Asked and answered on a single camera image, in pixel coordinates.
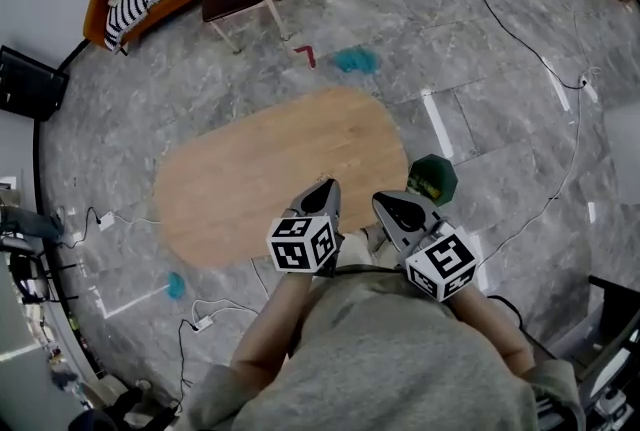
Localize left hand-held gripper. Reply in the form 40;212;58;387
266;177;345;277

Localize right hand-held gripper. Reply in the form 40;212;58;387
370;189;479;303

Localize yellow snack wrapper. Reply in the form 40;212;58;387
407;176;441;199

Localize green waste bin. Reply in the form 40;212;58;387
405;153;460;208

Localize person's left forearm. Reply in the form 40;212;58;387
229;271;314;383

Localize person's right forearm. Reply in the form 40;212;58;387
449;286;536;378

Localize oval wooden table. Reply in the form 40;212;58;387
152;86;410;269

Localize person's beige trousers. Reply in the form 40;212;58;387
339;226;401;270

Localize person's grey shirt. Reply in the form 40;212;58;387
177;266;586;431

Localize large teal cloth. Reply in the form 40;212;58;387
333;46;381;75

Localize red tape corner mark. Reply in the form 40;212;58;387
293;45;317;69

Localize small teal cloth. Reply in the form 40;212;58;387
166;271;187;301

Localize white tape corner mark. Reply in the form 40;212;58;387
88;281;171;320

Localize dark chair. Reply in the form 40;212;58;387
9;248;81;305

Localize right hand-held gripper camera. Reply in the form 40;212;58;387
424;214;456;241

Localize black looped cable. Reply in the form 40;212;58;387
487;294;524;330

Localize thin white adapter cable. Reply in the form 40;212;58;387
113;213;162;225

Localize black power cable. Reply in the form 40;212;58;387
172;318;201;413

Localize black floor cable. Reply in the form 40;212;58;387
457;0;587;91

